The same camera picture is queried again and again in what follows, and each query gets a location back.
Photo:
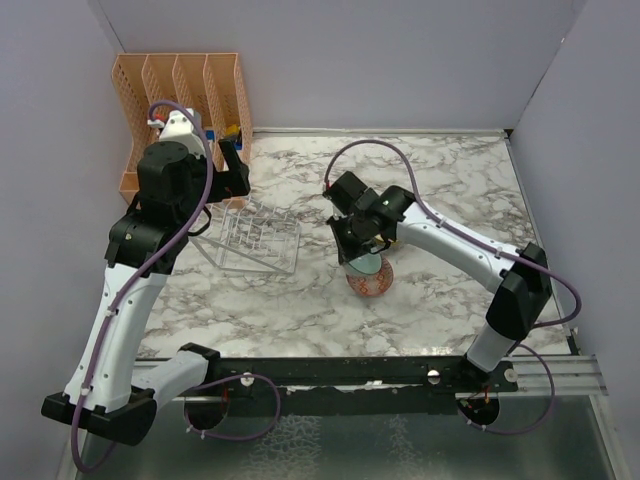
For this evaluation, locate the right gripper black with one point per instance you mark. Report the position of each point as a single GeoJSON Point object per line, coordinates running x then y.
{"type": "Point", "coordinates": [347, 253]}

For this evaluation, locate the white wire dish rack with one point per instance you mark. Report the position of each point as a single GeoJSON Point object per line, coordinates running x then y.
{"type": "Point", "coordinates": [249, 236]}

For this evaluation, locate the yellow black eraser block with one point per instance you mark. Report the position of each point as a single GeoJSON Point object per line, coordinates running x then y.
{"type": "Point", "coordinates": [233, 131]}

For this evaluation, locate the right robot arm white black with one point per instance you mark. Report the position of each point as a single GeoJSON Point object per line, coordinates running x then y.
{"type": "Point", "coordinates": [515, 278]}

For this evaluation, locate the red and blue patterned bowl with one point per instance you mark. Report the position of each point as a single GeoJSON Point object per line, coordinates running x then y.
{"type": "Point", "coordinates": [374, 284]}

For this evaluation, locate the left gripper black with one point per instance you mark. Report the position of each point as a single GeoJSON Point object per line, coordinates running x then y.
{"type": "Point", "coordinates": [229, 183]}

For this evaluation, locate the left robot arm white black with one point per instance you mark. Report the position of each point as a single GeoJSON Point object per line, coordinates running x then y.
{"type": "Point", "coordinates": [104, 396]}

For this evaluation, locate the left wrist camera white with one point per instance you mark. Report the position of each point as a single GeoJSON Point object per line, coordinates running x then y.
{"type": "Point", "coordinates": [177, 128]}

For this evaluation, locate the orange plastic file organizer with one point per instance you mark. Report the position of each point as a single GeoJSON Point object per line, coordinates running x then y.
{"type": "Point", "coordinates": [212, 84]}

